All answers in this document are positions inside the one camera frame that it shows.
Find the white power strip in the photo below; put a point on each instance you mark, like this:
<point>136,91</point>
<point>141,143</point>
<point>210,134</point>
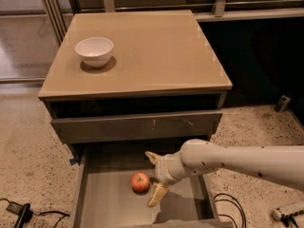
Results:
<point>293,209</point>

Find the blue tape piece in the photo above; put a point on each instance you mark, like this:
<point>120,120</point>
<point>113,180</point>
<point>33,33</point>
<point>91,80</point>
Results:
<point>72,161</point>

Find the closed grey top drawer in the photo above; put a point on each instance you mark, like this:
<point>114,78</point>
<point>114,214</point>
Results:
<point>137,126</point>

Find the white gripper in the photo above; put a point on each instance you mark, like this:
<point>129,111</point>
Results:
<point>163,169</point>

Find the white ceramic bowl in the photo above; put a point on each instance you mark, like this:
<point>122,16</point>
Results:
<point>95,51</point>

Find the grey drawer cabinet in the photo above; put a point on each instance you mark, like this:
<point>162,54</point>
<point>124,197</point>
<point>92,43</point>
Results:
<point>161,63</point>

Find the small grey floor device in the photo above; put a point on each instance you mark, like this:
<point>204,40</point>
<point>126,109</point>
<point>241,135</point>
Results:
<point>283,103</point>

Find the open grey middle drawer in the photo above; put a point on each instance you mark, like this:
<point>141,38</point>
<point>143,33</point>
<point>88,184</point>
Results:
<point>104,197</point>

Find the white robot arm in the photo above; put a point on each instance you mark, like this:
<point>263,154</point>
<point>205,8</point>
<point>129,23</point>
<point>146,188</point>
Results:
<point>280,164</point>

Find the black power adapter with cable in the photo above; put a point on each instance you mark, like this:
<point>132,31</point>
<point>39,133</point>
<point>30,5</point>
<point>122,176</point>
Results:
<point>24,213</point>

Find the red apple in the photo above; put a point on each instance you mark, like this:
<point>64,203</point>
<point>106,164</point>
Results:
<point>140,182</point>

